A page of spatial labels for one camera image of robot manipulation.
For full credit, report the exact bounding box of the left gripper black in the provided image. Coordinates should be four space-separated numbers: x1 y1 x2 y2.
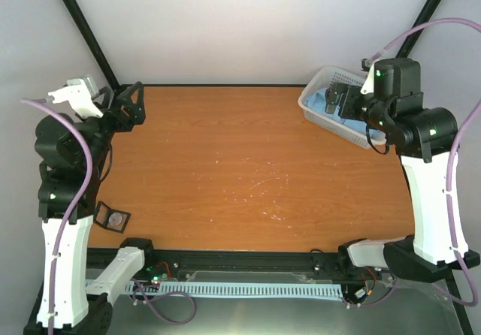
79 80 146 169

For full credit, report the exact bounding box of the light blue button shirt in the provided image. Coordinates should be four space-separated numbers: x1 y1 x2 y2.
298 87 369 149

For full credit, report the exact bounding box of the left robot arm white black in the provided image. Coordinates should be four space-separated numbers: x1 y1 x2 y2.
24 77 156 334

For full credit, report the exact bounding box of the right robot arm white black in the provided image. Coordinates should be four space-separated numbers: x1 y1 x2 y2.
325 58 480 283

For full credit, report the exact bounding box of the round pink brooch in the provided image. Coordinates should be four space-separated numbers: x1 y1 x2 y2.
108 212 123 227

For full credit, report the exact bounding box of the open black brooch box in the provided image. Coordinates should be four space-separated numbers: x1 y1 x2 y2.
93 201 131 234

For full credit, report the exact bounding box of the white perforated plastic basket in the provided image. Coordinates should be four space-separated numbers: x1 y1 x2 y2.
298 65 370 149

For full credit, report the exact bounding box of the left red green controller board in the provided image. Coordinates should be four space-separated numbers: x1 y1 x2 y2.
146 261 171 285

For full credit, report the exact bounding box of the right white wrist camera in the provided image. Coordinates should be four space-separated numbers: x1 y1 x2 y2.
361 59 375 95

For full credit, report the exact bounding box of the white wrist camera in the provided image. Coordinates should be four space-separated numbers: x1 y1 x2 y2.
361 59 375 95
47 75 103 119

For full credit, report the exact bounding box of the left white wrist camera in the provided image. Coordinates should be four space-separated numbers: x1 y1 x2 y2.
47 75 103 119

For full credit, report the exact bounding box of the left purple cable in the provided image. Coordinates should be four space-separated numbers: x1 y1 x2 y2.
20 98 94 335

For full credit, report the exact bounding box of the purple cable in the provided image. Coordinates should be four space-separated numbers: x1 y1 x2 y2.
20 98 94 335
371 17 481 308

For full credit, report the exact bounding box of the left black frame post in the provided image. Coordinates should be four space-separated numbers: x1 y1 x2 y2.
62 0 121 92

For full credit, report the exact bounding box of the black frame post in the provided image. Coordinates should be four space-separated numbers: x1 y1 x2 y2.
396 0 442 58
62 0 121 92

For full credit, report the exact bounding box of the right black frame post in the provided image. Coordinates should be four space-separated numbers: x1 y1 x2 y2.
396 0 442 58

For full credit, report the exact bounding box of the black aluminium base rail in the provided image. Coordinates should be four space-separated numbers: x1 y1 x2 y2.
86 247 384 283

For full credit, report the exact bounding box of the light blue slotted cable duct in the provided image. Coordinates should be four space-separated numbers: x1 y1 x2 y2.
85 279 345 300

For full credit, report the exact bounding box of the right controller board with wires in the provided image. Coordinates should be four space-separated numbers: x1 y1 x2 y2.
343 267 377 308

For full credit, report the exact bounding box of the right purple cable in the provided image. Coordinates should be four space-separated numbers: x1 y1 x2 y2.
371 17 481 308

